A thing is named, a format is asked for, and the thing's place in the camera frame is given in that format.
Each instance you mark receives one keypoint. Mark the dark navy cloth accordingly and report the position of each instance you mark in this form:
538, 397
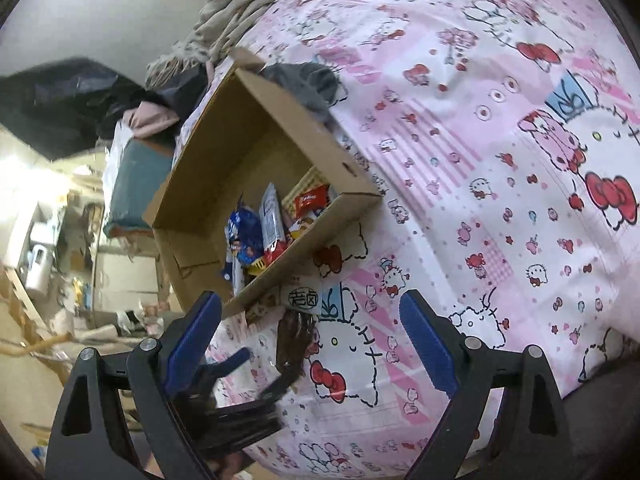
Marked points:
187, 92

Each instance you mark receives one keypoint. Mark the dark grey trousers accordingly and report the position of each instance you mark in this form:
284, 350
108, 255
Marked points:
600, 435

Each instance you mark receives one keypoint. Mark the small red snack packet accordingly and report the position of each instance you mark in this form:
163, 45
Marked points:
310, 202

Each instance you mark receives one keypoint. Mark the pale yellow checked snack packet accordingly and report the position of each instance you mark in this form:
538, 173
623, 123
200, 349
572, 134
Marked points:
302, 182

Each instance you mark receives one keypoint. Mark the teal box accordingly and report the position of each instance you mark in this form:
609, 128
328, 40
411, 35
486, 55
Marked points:
137, 185

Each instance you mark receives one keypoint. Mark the clear packet of dark brown snack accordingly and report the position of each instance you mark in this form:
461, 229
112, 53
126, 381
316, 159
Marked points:
295, 340

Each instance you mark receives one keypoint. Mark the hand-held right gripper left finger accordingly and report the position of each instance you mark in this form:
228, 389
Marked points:
192, 340

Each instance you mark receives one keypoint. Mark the pink cloth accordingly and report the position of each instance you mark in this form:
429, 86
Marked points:
150, 117

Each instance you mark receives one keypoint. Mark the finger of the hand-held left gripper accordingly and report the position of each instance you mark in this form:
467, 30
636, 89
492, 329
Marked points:
230, 362
270, 390

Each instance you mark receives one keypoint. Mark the grey cloth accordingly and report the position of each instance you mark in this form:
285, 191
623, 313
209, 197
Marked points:
305, 85

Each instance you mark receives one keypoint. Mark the black plastic bag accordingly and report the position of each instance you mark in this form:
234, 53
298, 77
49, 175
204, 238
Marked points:
65, 105

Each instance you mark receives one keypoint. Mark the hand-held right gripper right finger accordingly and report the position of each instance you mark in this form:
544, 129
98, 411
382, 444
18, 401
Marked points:
430, 345

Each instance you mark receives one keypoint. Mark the brown cardboard box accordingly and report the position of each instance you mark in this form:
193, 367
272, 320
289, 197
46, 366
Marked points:
240, 135

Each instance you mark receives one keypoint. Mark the white and orange snack packet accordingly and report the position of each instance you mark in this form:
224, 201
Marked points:
302, 225

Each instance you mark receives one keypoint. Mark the white rice cake packet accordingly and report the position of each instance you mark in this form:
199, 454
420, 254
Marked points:
270, 215

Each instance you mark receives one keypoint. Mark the white appliance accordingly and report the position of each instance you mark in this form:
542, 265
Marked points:
37, 267

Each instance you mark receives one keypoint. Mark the pink cartoon printed bed sheet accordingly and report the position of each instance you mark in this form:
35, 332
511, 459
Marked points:
475, 260

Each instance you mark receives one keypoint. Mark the white and blue snack packet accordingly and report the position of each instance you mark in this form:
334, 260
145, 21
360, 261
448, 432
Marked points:
234, 272

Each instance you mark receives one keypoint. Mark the beige fluffy blanket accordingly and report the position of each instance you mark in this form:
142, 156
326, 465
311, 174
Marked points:
220, 20

